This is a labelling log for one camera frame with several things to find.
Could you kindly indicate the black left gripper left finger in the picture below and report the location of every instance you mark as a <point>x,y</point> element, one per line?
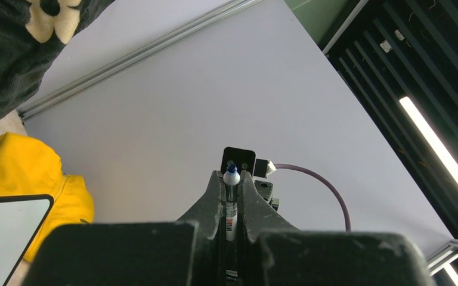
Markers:
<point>116,254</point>

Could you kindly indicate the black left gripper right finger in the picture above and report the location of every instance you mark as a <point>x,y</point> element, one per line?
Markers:
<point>340,258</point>

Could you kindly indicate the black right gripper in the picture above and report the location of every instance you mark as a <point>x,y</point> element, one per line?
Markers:
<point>258,221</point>

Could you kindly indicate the blue capped whiteboard marker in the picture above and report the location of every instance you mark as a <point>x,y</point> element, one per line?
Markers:
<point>231,180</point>

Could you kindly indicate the small whiteboard black frame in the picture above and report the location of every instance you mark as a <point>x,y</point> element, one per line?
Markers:
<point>20,219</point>

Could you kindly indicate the yellow folded garment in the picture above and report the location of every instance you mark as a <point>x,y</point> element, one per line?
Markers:
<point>30,167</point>

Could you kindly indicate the ceiling light strip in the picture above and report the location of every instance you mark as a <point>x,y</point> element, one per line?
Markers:
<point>431,137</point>

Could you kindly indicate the black floral plush blanket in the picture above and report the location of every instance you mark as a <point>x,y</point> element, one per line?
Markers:
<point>32,35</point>

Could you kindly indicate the right aluminium frame post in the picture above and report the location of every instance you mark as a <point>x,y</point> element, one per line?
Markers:
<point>134,57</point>

